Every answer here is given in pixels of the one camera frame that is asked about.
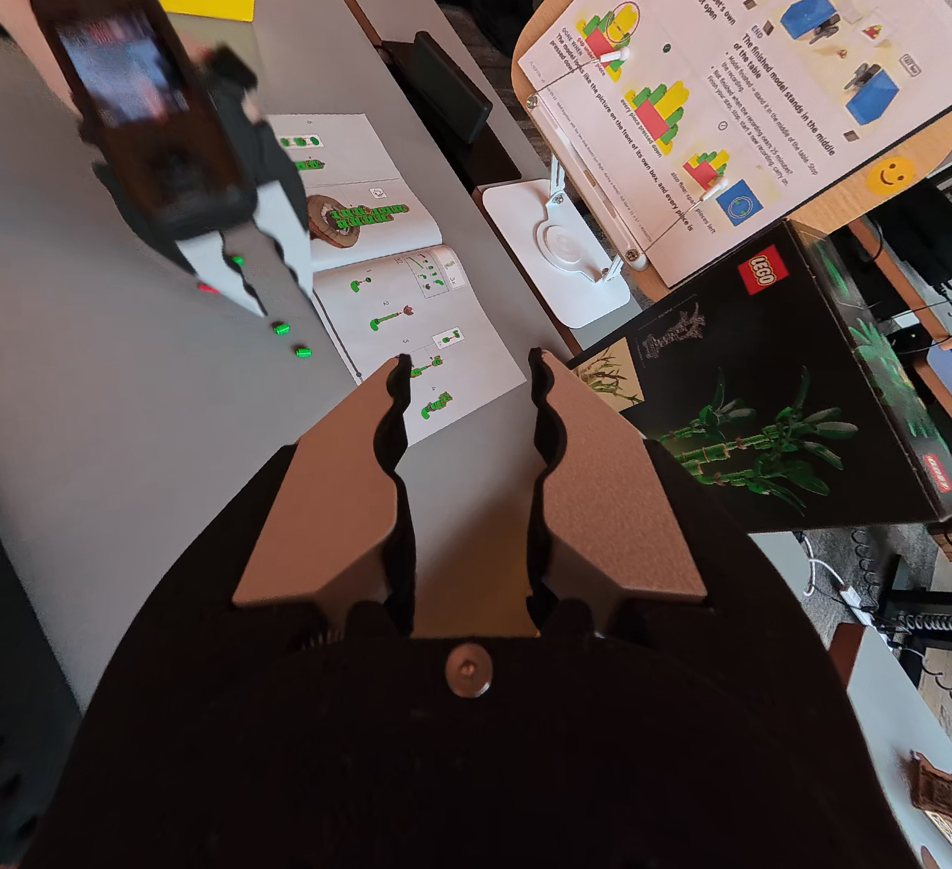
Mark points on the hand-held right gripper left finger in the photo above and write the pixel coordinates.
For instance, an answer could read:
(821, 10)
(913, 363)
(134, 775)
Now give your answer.
(327, 512)

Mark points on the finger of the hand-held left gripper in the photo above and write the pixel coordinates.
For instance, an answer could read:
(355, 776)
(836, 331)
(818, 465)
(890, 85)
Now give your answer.
(286, 229)
(216, 259)

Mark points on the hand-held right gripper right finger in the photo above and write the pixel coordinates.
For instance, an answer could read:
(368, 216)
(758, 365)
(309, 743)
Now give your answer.
(617, 512)

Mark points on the black building set box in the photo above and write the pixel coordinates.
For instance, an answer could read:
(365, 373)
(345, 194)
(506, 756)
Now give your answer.
(714, 333)

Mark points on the open building instruction booklet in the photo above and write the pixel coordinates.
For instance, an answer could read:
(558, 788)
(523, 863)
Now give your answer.
(446, 318)

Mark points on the black rectangular box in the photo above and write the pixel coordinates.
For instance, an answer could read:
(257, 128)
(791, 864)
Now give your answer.
(454, 95)

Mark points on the white stand base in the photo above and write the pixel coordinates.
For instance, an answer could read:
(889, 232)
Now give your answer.
(520, 229)

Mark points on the blue plastic bin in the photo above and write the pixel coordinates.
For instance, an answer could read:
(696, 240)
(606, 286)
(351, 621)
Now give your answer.
(941, 370)

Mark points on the printed instruction sheet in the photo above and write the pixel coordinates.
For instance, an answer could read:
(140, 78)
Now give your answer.
(706, 140)

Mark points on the black equipment box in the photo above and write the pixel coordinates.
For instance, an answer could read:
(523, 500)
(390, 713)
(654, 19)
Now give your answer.
(915, 229)

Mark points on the brown woven object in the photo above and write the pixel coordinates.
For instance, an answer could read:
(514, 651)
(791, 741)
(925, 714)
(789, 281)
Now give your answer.
(933, 787)

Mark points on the yellow smiley sticker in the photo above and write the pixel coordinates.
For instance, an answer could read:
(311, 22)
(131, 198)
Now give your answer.
(891, 177)

